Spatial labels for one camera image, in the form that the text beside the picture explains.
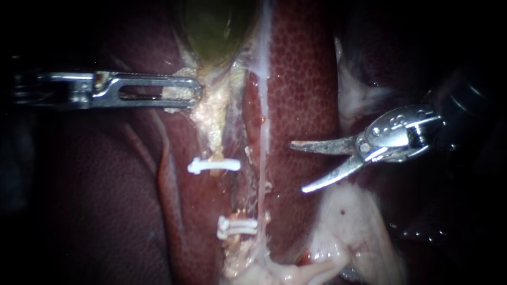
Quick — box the dark red liver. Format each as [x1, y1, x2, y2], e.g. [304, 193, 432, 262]
[35, 0, 448, 285]

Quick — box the left arm instrument jaw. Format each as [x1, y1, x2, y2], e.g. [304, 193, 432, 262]
[91, 71, 204, 110]

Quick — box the white clip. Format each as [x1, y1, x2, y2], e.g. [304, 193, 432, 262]
[218, 215, 259, 230]
[186, 156, 242, 176]
[216, 227, 258, 241]

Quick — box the gallbladder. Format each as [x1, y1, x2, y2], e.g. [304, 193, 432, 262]
[162, 0, 263, 156]

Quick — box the thin tube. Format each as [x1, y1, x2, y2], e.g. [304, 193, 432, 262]
[255, 73, 274, 244]
[226, 210, 248, 254]
[209, 151, 226, 178]

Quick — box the pale fatty tissue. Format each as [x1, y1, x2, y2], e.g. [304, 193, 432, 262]
[221, 181, 409, 285]
[334, 36, 395, 126]

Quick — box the left arm instrument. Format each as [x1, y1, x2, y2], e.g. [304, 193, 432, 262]
[12, 71, 98, 110]

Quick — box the right arm instrument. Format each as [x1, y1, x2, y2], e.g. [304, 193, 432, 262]
[355, 103, 444, 164]

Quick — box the right arm instrument jaw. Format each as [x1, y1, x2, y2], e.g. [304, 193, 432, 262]
[289, 136, 360, 156]
[301, 154, 365, 194]

